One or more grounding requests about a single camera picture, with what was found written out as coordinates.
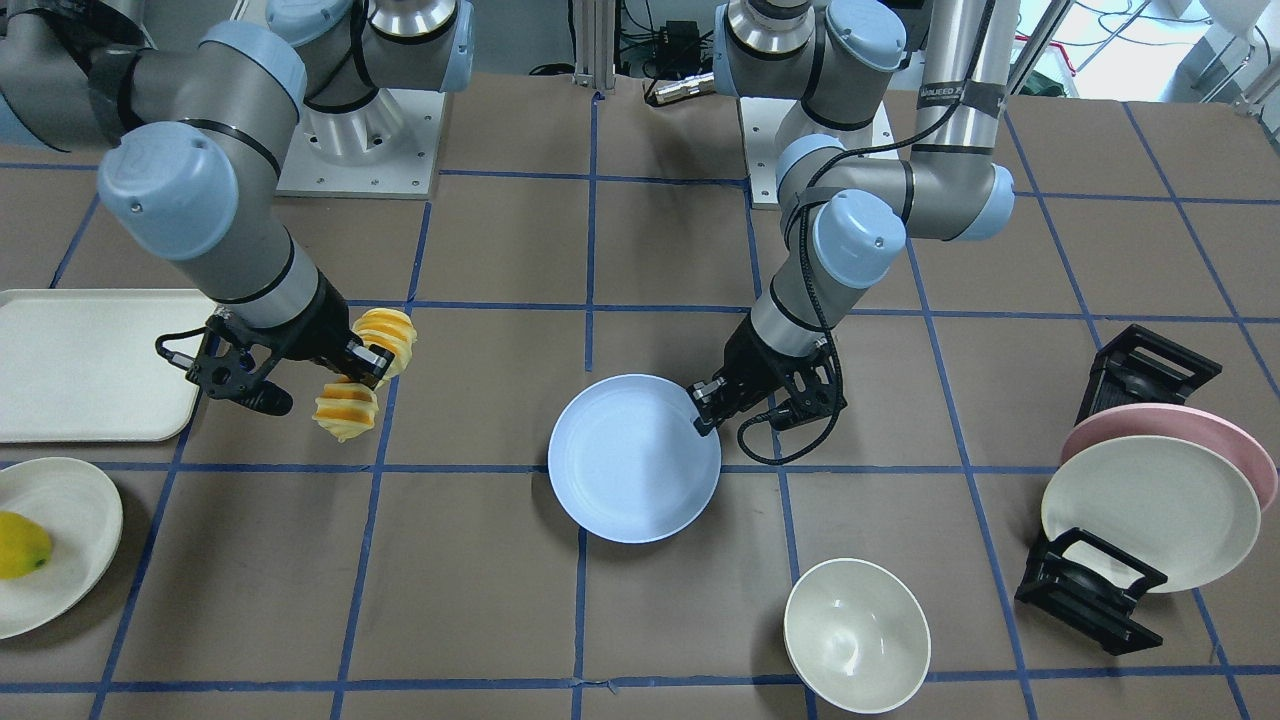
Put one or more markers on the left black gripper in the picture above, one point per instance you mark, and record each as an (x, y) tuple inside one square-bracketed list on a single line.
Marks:
[(748, 362)]

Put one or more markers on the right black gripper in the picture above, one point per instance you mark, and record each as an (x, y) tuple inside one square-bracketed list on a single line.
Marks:
[(318, 327)]

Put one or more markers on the blue plate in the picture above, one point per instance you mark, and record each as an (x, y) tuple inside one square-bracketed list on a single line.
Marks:
[(627, 463)]

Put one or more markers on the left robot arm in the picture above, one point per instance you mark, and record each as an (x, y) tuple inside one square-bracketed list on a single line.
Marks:
[(846, 214)]

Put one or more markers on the white round plate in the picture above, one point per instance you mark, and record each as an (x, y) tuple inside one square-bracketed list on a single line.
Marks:
[(80, 507)]

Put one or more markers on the pink plate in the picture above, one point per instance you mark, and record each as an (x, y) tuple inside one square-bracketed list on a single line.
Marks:
[(1219, 435)]

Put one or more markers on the cream plate in rack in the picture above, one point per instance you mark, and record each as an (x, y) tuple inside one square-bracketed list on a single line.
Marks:
[(1174, 505)]

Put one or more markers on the white bowl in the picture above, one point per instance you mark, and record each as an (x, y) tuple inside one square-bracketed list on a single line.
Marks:
[(857, 636)]

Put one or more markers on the white rectangular tray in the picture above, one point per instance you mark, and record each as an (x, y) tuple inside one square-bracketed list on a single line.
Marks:
[(81, 366)]

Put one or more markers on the silver cylindrical connector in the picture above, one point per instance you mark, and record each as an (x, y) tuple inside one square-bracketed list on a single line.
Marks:
[(661, 96)]

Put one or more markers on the black power adapter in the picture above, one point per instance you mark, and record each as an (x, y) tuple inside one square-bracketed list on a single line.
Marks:
[(678, 49)]

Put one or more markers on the yellow lemon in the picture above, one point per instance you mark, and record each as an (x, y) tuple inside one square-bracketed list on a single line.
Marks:
[(26, 546)]

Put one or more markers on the black dish rack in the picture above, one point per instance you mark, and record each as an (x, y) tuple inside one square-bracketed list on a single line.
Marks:
[(1139, 365)]

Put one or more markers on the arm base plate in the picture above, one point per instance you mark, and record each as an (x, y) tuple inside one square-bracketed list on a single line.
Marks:
[(767, 126), (385, 150)]

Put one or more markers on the aluminium frame post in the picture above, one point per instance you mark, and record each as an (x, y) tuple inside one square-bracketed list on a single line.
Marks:
[(595, 33)]

